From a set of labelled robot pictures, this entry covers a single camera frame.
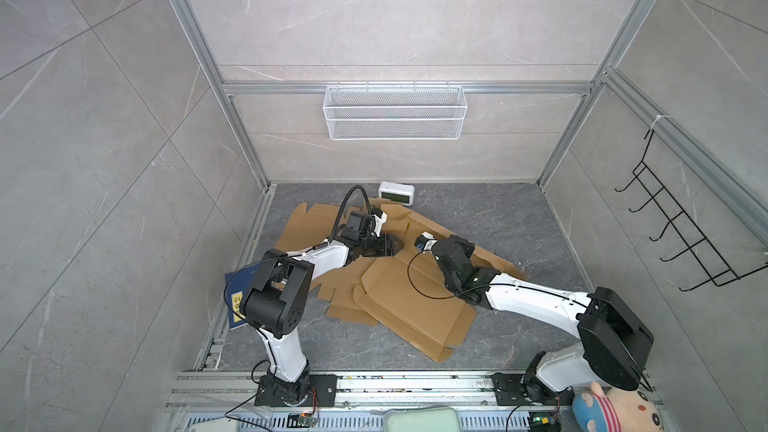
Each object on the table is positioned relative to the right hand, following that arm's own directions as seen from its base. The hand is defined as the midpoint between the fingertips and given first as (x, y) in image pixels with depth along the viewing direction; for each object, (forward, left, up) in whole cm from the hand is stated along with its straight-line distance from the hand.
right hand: (460, 232), depth 85 cm
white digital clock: (+26, +17, -11) cm, 33 cm away
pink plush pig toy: (-43, -29, -10) cm, 53 cm away
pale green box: (-43, +10, -13) cm, 46 cm away
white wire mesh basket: (+41, +20, +14) cm, 47 cm away
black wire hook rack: (-10, -47, +15) cm, 50 cm away
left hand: (+3, +18, -8) cm, 20 cm away
